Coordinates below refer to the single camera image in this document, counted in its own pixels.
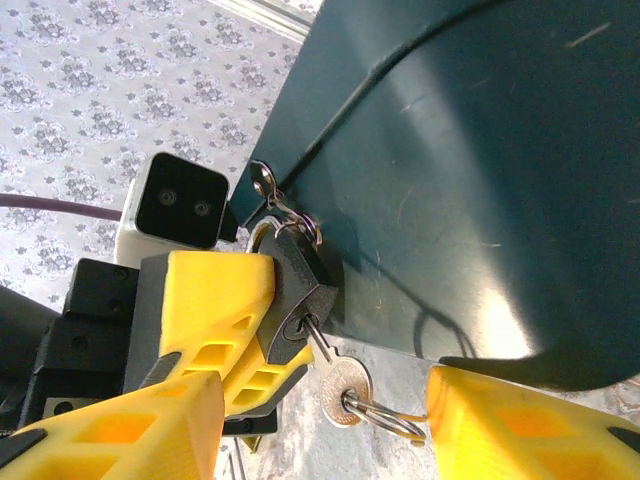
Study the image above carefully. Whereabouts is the aluminium corner post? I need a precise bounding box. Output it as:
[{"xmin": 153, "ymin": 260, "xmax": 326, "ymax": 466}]
[{"xmin": 207, "ymin": 0, "xmax": 321, "ymax": 37}]

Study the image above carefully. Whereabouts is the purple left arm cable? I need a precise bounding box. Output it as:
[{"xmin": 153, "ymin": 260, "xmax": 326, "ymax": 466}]
[{"xmin": 0, "ymin": 192, "xmax": 125, "ymax": 222}]

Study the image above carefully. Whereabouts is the starry night painted metal box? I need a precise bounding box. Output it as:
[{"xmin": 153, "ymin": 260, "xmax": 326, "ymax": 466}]
[{"xmin": 233, "ymin": 0, "xmax": 640, "ymax": 394}]

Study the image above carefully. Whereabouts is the silver box hasp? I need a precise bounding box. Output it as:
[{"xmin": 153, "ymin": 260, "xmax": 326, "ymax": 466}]
[{"xmin": 248, "ymin": 159, "xmax": 325, "ymax": 247}]

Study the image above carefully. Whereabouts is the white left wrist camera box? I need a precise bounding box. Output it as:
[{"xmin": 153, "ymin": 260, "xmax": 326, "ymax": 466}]
[{"xmin": 113, "ymin": 152, "xmax": 240, "ymax": 264}]

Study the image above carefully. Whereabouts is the silver key ring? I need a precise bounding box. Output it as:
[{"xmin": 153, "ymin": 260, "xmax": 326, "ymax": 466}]
[{"xmin": 342, "ymin": 389, "xmax": 430, "ymax": 447}]

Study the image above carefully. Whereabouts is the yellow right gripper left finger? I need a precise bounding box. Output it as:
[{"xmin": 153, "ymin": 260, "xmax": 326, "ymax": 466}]
[{"xmin": 0, "ymin": 372, "xmax": 226, "ymax": 480}]

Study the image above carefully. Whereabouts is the small silver key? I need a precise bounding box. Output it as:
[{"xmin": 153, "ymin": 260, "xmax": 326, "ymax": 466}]
[{"xmin": 298, "ymin": 314, "xmax": 374, "ymax": 430}]

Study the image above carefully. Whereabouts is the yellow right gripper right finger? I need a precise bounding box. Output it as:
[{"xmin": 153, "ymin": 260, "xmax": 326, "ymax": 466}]
[{"xmin": 424, "ymin": 364, "xmax": 640, "ymax": 480}]

